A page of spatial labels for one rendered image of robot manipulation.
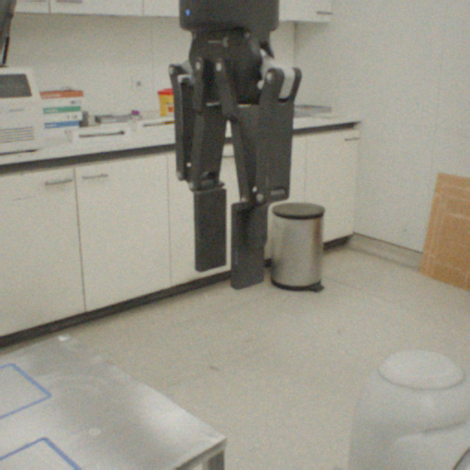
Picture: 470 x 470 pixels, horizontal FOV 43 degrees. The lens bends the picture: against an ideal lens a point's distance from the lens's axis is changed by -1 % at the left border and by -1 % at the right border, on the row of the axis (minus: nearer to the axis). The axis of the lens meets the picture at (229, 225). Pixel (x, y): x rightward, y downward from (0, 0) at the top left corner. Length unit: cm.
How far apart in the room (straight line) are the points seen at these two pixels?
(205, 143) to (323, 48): 384
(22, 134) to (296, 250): 158
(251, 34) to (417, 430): 50
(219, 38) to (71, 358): 78
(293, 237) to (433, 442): 265
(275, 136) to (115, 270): 268
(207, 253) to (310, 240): 286
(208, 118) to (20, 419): 63
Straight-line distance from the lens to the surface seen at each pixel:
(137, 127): 328
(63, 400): 101
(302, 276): 342
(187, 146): 51
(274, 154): 43
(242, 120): 45
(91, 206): 292
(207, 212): 50
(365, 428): 80
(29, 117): 275
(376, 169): 406
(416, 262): 400
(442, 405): 76
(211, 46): 47
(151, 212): 310
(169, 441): 90
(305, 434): 230
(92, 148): 286
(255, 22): 44
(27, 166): 282
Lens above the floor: 136
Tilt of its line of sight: 17 degrees down
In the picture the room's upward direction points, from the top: straight up
